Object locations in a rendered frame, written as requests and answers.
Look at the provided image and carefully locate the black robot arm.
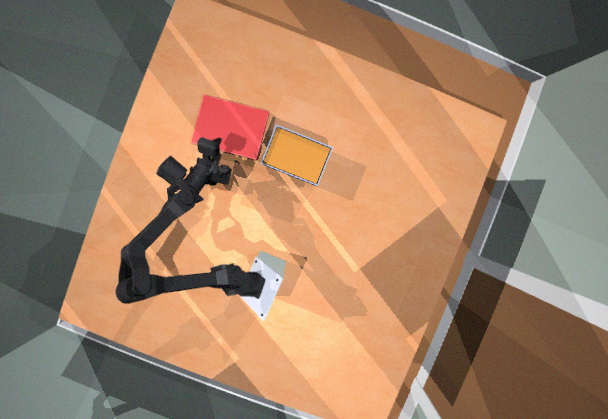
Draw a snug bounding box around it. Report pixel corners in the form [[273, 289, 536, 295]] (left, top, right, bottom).
[[115, 155, 265, 304]]

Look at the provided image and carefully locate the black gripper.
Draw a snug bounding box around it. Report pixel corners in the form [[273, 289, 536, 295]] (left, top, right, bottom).
[[189, 137, 223, 186]]

